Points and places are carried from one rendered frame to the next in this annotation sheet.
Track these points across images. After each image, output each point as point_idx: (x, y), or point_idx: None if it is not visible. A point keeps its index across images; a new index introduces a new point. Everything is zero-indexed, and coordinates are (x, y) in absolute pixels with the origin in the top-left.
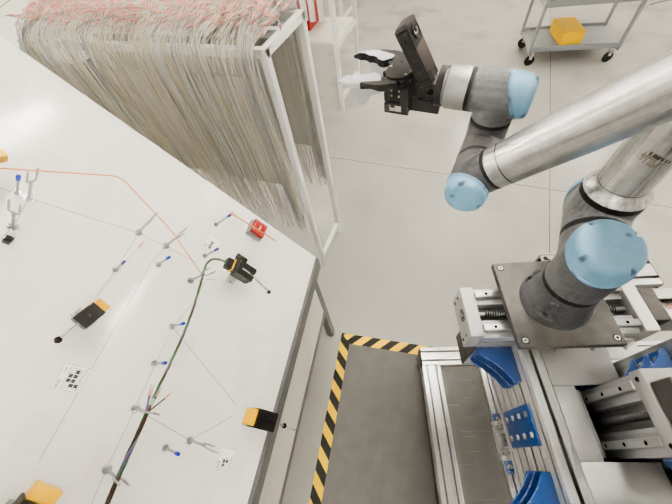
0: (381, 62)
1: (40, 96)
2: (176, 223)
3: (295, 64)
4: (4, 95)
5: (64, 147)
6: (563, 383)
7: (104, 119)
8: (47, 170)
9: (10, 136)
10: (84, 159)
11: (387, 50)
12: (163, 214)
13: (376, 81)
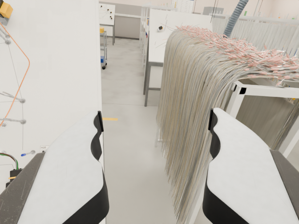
0: (205, 187)
1: (78, 17)
2: (47, 118)
3: (282, 126)
4: (64, 6)
5: (54, 39)
6: None
7: (92, 46)
8: (32, 40)
9: (41, 19)
10: (54, 50)
11: (297, 180)
12: (49, 107)
13: (11, 218)
